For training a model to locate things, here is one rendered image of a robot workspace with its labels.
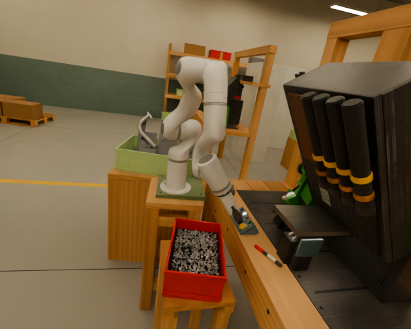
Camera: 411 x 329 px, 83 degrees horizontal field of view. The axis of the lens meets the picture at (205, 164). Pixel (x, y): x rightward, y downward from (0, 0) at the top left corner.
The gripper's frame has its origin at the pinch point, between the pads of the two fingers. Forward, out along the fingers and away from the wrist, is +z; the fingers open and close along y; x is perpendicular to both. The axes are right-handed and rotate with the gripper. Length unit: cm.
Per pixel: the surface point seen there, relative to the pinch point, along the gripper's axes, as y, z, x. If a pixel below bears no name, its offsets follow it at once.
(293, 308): 37.6, 11.6, 1.1
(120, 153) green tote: -86, -29, -51
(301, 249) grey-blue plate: 23.0, 9.0, 14.6
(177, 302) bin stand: 24.5, -0.1, -32.8
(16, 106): -468, -125, -279
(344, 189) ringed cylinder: 37, -21, 27
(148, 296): -33, 51, -77
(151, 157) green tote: -81, -17, -33
